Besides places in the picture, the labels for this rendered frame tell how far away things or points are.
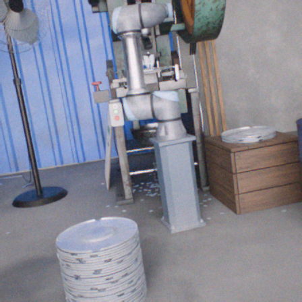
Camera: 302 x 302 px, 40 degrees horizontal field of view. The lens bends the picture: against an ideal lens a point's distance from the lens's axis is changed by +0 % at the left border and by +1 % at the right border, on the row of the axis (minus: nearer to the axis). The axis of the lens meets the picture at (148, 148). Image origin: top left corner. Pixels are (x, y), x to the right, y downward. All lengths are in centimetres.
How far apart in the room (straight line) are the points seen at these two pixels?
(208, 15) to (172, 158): 96
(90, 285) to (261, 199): 111
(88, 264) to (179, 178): 76
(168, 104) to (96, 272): 88
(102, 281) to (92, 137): 261
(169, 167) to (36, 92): 221
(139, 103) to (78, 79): 196
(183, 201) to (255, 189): 39
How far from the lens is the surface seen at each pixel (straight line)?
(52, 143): 391
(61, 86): 388
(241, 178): 212
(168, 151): 193
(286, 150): 220
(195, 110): 248
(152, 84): 256
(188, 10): 303
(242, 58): 406
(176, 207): 200
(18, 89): 291
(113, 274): 141
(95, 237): 145
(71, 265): 142
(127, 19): 198
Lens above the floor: 79
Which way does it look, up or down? 11 degrees down
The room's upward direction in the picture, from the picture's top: 8 degrees counter-clockwise
